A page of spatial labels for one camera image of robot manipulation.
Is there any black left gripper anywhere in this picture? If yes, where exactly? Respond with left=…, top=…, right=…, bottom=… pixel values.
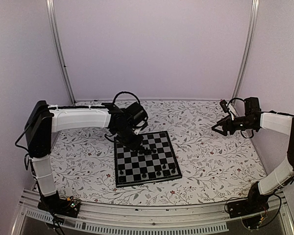
left=114, top=125, right=144, bottom=151

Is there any front aluminium frame rail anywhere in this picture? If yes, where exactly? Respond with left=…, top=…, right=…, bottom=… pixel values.
left=11, top=190, right=294, bottom=235

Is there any black chess piece cluster piece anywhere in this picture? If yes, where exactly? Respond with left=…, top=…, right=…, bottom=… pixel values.
left=138, top=146, right=157, bottom=155

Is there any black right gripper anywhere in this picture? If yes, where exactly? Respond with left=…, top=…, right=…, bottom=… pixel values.
left=212, top=115, right=255, bottom=137

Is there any black and grey chessboard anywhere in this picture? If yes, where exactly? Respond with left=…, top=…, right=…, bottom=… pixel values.
left=114, top=131, right=182, bottom=188

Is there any aluminium frame post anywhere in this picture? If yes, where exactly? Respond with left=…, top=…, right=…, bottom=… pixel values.
left=46, top=0, right=76, bottom=104
left=232, top=0, right=260, bottom=98

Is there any right rear aluminium frame post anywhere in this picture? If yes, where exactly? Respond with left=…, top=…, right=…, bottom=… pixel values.
left=232, top=0, right=260, bottom=98

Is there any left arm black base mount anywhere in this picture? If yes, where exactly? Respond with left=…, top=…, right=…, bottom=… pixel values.
left=38, top=192, right=81, bottom=218

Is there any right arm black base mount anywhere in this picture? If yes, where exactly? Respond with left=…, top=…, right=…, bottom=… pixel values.
left=224, top=182, right=269, bottom=230

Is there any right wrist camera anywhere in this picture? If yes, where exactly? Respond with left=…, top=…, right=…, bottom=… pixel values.
left=220, top=99, right=237, bottom=120

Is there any floral patterned table mat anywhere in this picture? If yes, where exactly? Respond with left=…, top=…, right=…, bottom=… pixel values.
left=35, top=99, right=269, bottom=206

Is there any left rear aluminium frame post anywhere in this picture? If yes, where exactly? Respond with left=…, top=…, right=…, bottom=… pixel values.
left=46, top=0, right=76, bottom=104

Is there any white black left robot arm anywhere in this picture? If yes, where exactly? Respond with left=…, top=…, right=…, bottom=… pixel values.
left=15, top=100, right=148, bottom=212

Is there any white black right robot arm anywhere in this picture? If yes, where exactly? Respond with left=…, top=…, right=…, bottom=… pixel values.
left=212, top=97, right=294, bottom=213

